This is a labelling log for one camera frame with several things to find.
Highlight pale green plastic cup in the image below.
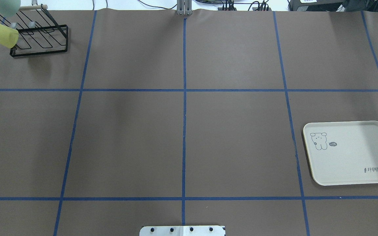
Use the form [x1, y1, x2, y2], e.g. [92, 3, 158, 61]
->
[0, 0, 21, 18]

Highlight white rabbit serving tray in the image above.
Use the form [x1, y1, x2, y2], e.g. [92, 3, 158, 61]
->
[303, 121, 378, 186]

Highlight yellow plastic cup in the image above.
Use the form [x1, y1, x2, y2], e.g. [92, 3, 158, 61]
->
[0, 24, 19, 49]

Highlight small black computer box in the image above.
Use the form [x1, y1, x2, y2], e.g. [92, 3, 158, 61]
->
[288, 0, 344, 12]

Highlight aluminium frame post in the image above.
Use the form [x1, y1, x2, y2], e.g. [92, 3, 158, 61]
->
[176, 0, 193, 15]

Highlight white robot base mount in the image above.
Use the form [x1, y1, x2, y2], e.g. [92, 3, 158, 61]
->
[139, 225, 226, 236]

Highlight black wire cup rack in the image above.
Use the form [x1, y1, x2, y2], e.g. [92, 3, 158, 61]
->
[0, 9, 69, 58]

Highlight wooden rack handle dowel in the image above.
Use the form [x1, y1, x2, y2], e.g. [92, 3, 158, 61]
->
[19, 4, 48, 11]

